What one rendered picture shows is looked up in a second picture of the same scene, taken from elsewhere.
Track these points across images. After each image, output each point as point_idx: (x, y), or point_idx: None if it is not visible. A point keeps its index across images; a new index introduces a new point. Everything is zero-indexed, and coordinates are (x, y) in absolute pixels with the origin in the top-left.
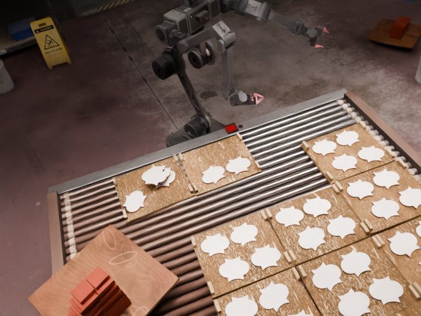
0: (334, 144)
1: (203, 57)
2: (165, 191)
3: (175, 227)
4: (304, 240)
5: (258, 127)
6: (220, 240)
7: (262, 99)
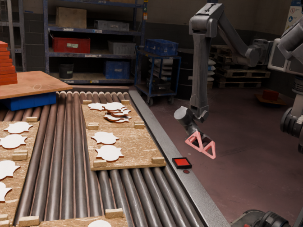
0: None
1: (289, 118)
2: (101, 117)
3: (59, 120)
4: None
5: (183, 188)
6: (19, 129)
7: (197, 148)
